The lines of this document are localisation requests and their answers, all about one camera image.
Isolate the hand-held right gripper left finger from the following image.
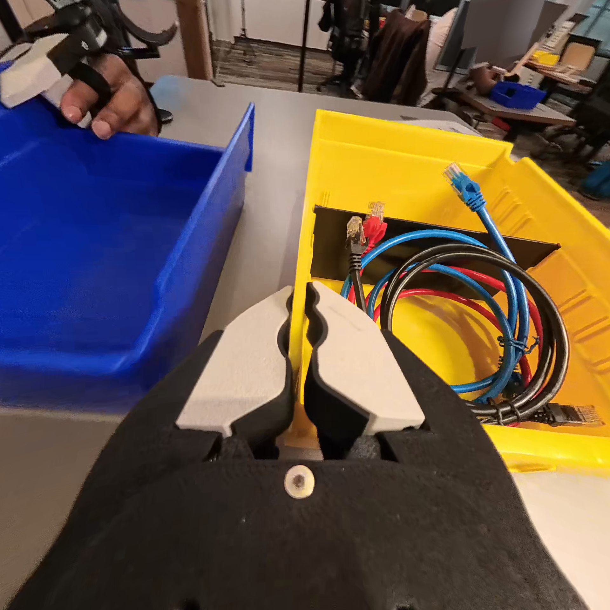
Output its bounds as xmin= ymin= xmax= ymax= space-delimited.
xmin=174 ymin=285 xmax=295 ymax=438

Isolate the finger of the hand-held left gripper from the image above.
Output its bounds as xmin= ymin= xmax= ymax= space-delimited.
xmin=0 ymin=33 xmax=72 ymax=109

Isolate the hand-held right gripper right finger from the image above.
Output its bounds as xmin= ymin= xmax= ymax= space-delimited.
xmin=303 ymin=280 xmax=426 ymax=452

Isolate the blue plastic bin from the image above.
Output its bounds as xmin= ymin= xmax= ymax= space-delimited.
xmin=0 ymin=98 xmax=255 ymax=414

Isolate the yellow plastic bin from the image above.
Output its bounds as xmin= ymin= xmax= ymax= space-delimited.
xmin=288 ymin=109 xmax=610 ymax=473

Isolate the person's left hand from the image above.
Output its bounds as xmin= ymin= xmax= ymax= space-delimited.
xmin=59 ymin=53 xmax=160 ymax=140

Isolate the black bin divider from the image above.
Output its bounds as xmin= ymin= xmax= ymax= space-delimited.
xmin=310 ymin=206 xmax=562 ymax=296

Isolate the thin black pole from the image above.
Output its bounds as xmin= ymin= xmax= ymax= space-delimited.
xmin=298 ymin=0 xmax=310 ymax=93

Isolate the black office chair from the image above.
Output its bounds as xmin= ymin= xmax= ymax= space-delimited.
xmin=319 ymin=0 xmax=377 ymax=91

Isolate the wooden table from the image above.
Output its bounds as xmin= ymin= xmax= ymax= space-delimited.
xmin=457 ymin=86 xmax=577 ymax=144

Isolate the chair with brown jacket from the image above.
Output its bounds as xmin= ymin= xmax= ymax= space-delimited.
xmin=364 ymin=10 xmax=432 ymax=105

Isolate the small blue bin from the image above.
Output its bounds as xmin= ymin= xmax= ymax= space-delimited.
xmin=490 ymin=81 xmax=548 ymax=109

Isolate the black ethernet cable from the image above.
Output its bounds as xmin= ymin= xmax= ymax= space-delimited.
xmin=345 ymin=215 xmax=599 ymax=427

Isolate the wooden post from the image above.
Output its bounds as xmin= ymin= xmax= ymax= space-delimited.
xmin=176 ymin=0 xmax=214 ymax=82

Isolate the red ethernet cable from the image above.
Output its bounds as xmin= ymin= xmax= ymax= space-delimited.
xmin=347 ymin=201 xmax=544 ymax=427

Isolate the blue ethernet cable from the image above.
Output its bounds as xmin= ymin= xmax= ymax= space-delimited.
xmin=341 ymin=162 xmax=541 ymax=406

